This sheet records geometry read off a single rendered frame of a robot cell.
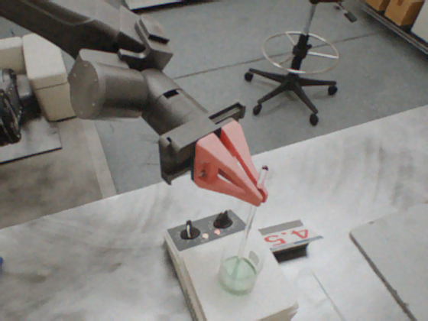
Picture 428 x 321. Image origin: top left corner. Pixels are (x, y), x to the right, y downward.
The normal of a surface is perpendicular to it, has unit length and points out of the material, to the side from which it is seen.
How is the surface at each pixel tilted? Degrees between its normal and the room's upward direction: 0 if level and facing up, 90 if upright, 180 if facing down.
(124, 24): 36
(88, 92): 59
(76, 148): 0
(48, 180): 0
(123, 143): 0
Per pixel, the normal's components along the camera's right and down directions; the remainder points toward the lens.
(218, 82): 0.00, -0.61
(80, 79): -0.68, 0.09
